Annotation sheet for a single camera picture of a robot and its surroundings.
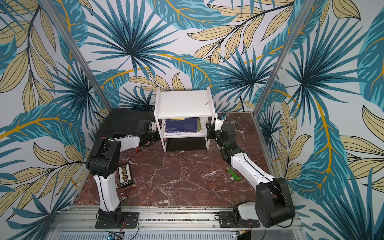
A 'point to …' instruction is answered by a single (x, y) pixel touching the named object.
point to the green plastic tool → (236, 177)
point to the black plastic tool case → (115, 121)
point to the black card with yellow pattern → (124, 175)
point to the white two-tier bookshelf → (184, 104)
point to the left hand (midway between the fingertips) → (166, 134)
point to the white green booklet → (201, 127)
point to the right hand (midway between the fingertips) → (209, 122)
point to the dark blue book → (178, 125)
